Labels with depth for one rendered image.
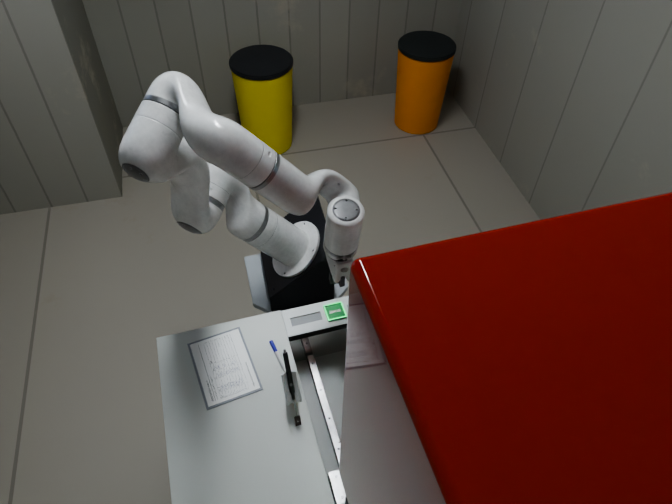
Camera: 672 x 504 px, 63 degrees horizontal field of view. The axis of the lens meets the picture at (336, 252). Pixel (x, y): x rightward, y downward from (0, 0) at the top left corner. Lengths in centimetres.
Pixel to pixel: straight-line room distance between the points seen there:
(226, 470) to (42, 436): 145
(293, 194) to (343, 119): 291
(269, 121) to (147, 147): 241
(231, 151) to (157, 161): 16
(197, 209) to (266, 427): 56
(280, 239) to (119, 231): 186
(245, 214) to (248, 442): 59
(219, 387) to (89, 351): 146
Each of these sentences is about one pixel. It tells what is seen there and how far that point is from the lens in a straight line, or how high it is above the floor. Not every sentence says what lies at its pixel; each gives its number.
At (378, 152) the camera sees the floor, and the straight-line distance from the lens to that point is 373.
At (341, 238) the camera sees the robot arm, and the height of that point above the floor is 136.
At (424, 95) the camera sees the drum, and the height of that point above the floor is 32.
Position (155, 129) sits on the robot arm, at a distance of 114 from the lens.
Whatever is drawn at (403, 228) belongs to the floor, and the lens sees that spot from 321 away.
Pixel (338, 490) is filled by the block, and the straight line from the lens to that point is 143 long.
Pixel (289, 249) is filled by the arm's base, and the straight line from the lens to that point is 164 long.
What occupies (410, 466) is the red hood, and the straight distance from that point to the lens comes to 56.
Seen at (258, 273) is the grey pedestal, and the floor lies 82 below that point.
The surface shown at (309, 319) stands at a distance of 160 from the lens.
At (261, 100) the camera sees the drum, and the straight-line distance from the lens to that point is 341.
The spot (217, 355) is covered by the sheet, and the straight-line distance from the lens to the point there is 155.
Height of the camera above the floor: 226
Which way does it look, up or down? 48 degrees down
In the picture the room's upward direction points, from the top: 1 degrees clockwise
